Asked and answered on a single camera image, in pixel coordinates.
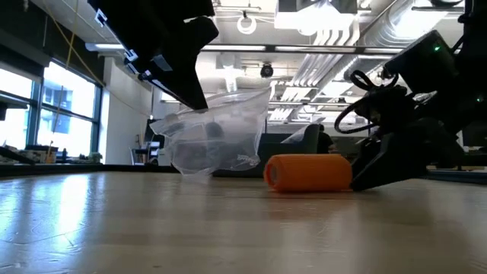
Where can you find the clear plastic bag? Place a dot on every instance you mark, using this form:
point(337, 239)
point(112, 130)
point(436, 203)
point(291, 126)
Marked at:
point(220, 133)
point(302, 135)

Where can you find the black computer monitor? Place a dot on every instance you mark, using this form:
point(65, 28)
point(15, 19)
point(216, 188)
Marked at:
point(154, 139)

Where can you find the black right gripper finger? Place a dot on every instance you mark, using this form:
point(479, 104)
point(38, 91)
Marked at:
point(371, 148)
point(411, 160)

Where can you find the black ceiling fixture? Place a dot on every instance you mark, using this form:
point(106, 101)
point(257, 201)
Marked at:
point(266, 71)

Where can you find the teal plastic bin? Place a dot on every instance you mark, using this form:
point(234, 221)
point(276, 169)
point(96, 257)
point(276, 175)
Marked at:
point(289, 146)

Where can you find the orange elastic bandage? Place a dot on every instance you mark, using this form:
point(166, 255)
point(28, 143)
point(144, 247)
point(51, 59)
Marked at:
point(308, 173)

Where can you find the long ceiling light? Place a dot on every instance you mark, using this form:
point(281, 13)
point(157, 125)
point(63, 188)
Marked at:
point(236, 48)
point(304, 48)

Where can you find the person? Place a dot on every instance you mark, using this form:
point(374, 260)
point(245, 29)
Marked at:
point(325, 142)

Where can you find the silver air duct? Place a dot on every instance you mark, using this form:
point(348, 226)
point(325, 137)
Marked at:
point(335, 38)

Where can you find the large window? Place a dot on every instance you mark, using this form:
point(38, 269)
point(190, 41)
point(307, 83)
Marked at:
point(68, 133)

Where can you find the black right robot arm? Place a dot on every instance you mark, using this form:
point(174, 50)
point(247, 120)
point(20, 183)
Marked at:
point(437, 64)

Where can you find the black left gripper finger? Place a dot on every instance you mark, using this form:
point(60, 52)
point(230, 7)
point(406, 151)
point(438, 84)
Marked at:
point(175, 80)
point(198, 38)

